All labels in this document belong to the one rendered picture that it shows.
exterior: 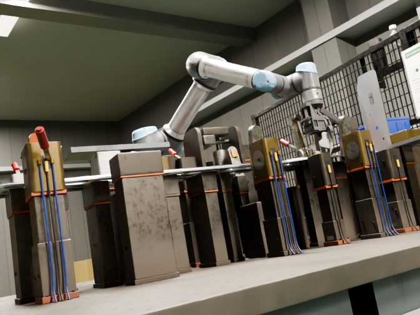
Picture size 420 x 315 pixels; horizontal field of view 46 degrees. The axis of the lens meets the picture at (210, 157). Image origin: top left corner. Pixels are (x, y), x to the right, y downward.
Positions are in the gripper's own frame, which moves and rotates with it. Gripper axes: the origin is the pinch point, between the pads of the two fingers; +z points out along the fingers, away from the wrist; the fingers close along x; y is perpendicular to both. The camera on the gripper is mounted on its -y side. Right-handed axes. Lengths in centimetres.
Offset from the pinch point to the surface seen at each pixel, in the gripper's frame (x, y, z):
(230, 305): 80, 95, 34
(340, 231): 19.9, 19.7, 28.3
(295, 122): -15.9, -0.6, -16.9
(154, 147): -27, 57, -12
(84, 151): -27, 83, -12
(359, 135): 24.8, 7.9, -0.5
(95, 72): -442, -51, -210
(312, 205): 2.1, 13.9, 18.1
